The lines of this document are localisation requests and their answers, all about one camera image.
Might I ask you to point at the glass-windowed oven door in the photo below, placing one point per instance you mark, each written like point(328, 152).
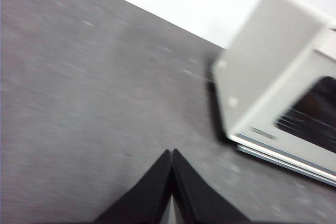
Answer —
point(296, 87)

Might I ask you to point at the cream white toaster oven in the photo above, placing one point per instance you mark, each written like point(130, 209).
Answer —
point(267, 64)

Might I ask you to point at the silver oven crumb tray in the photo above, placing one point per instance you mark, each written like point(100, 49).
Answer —
point(288, 167)

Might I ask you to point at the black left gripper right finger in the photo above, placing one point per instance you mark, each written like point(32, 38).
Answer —
point(199, 197)

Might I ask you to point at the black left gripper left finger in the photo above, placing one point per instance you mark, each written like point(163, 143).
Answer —
point(147, 197)

